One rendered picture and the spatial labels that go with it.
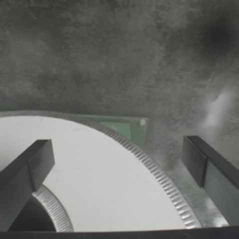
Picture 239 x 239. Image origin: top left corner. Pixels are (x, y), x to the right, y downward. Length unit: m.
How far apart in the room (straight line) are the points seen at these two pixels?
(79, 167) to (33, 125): 0.28
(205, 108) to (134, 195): 0.69
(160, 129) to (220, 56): 0.50
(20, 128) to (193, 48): 0.79
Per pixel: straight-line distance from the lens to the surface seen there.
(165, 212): 0.52
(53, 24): 0.82
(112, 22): 0.77
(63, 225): 0.50
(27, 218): 0.87
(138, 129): 1.03
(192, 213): 0.54
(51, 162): 0.17
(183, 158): 0.17
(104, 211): 0.50
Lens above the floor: 0.76
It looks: 49 degrees down
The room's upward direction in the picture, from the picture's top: 178 degrees counter-clockwise
